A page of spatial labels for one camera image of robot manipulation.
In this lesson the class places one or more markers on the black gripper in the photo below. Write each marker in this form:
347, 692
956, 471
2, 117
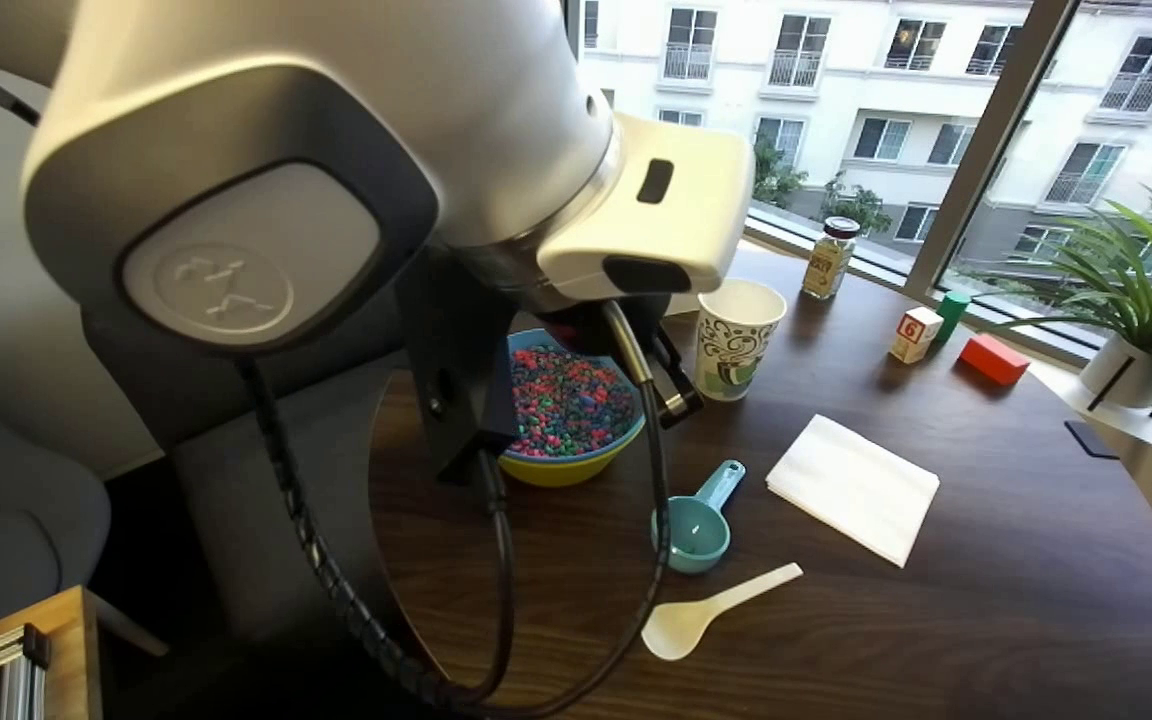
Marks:
591, 323

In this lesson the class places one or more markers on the colourful beans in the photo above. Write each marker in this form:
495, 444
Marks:
571, 407

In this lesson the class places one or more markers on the small teal pot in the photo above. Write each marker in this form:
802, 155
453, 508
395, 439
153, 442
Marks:
699, 543

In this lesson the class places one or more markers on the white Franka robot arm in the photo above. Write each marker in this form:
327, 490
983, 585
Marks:
337, 104

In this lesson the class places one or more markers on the patterned paper cup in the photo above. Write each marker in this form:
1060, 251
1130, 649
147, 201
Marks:
736, 346

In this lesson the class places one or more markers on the glass spice jar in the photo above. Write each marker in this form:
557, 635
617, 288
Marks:
827, 264

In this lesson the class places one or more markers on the white paper napkin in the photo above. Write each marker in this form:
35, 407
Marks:
856, 486

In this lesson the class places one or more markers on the white numbered wooden block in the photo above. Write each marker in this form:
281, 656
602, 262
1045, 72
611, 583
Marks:
919, 339

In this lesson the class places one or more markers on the white plastic spoon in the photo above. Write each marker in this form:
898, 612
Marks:
679, 628

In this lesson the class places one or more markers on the red wooden block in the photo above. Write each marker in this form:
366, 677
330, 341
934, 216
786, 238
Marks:
995, 361

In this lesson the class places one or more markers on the green potted plant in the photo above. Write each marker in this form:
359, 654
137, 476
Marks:
1120, 372

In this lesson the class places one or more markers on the dark grey armchair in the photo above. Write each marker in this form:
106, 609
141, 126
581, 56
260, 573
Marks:
222, 535

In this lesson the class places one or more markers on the blue-grey round chair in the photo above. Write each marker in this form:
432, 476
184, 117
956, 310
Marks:
2, 535

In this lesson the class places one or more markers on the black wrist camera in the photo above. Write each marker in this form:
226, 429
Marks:
461, 384

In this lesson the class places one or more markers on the grey window frame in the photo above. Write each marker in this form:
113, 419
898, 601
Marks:
988, 135

